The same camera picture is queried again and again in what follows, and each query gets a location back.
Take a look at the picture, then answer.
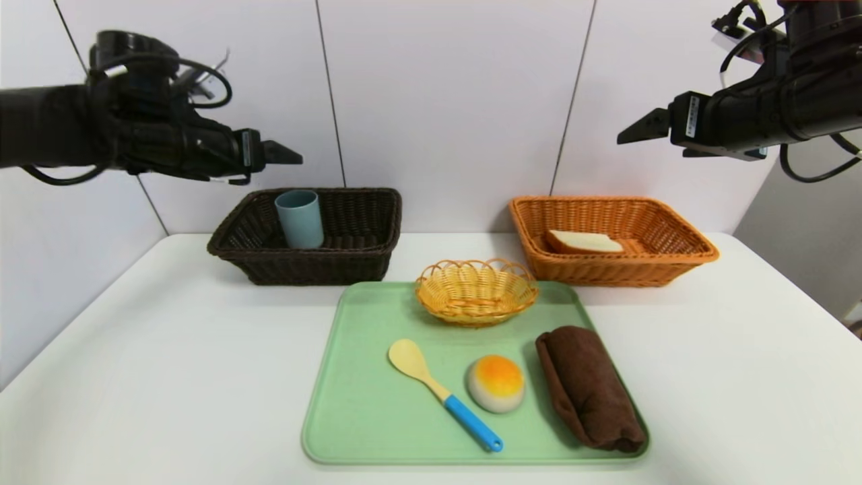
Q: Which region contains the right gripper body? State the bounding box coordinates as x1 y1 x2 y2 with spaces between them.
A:
668 66 799 162

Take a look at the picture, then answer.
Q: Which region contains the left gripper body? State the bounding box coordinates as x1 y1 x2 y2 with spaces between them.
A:
183 117 267 179

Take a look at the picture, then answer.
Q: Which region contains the blue-grey plastic cup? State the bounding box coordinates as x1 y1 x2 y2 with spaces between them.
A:
275 190 325 250

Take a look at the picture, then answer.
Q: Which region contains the toy bread slice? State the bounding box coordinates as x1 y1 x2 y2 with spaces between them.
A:
545 230 625 255

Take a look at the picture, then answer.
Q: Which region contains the cream spoon with blue handle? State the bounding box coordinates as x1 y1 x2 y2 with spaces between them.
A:
389 338 504 453

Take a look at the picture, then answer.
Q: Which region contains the brown towel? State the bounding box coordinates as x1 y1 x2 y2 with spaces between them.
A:
535 326 647 453

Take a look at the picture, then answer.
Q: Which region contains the dark brown wicker basket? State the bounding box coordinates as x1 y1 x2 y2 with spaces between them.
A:
207 188 403 286

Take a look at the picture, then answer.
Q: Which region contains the orange rectangular wicker basket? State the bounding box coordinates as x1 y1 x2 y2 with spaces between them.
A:
508 196 719 288

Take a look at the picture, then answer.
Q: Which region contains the small round yellow basket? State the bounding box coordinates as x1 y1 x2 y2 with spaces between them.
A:
415 259 539 328

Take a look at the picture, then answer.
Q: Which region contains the green plastic tray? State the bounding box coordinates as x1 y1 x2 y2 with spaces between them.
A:
301 281 651 465

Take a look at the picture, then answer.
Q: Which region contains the round orange-topped toy bun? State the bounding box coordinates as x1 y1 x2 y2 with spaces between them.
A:
466 354 525 414

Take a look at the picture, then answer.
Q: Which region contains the black left wrist camera cable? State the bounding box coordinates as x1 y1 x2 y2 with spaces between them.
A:
162 57 233 110

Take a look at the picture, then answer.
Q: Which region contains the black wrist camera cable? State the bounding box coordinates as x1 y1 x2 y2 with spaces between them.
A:
712 0 789 75
162 57 233 110

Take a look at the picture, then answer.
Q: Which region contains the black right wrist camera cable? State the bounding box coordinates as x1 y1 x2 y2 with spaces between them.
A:
712 0 789 75

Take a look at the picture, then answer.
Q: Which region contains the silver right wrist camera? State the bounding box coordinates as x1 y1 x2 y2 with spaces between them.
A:
731 27 772 65

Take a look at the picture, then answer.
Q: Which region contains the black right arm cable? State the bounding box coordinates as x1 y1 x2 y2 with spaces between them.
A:
780 131 862 184

